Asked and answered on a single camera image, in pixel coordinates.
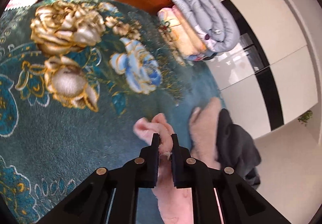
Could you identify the peach floral folded blanket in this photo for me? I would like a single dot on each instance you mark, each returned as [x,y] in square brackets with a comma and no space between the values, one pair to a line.
[181,32]

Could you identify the dark grey garment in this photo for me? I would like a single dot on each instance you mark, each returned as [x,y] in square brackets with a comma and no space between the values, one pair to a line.
[236,146]

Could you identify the blue patterned folded blanket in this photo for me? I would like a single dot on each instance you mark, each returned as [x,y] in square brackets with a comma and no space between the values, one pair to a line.
[205,56]

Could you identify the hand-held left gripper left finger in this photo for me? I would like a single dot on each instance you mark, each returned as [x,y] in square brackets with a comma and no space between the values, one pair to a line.
[151,161]

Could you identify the grey folded quilt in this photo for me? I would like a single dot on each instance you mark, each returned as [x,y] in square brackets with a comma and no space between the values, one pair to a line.
[211,15]

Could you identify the white and black wardrobe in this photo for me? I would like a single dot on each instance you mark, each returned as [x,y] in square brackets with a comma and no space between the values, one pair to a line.
[271,50]

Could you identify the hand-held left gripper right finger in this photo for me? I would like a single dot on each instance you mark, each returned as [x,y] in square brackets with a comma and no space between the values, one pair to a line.
[179,161]

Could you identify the pink floral fleece garment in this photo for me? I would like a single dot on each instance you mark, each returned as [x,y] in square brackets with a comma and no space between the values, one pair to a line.
[173,203]

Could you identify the beige fleece garment yellow print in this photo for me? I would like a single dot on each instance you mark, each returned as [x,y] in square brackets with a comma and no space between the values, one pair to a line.
[203,133]

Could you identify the green potted plant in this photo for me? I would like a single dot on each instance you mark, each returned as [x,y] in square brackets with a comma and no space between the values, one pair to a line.
[306,117]

